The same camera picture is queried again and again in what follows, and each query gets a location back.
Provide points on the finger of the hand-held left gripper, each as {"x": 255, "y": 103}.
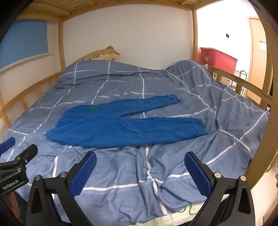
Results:
{"x": 28, "y": 153}
{"x": 7, "y": 144}

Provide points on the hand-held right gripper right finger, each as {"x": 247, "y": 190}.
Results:
{"x": 198, "y": 173}

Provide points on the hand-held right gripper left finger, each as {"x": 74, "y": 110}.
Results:
{"x": 83, "y": 173}

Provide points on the blue pants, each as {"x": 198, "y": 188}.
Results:
{"x": 108, "y": 130}

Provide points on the white green bed sheet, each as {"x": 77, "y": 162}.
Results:
{"x": 184, "y": 217}

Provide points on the blue checked duvet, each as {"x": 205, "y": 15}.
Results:
{"x": 173, "y": 91}

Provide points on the black metal rack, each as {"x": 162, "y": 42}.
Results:
{"x": 245, "y": 75}

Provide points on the red storage bin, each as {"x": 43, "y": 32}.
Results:
{"x": 219, "y": 60}

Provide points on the beige patterned pillow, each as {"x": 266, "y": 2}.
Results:
{"x": 97, "y": 55}

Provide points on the wooden door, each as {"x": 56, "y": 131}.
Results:
{"x": 257, "y": 65}

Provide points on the paper sheet on door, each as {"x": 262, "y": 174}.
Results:
{"x": 263, "y": 45}

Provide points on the blue wall panel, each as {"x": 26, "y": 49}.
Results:
{"x": 26, "y": 39}

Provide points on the wooden bunk bed frame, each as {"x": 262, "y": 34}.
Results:
{"x": 60, "y": 43}

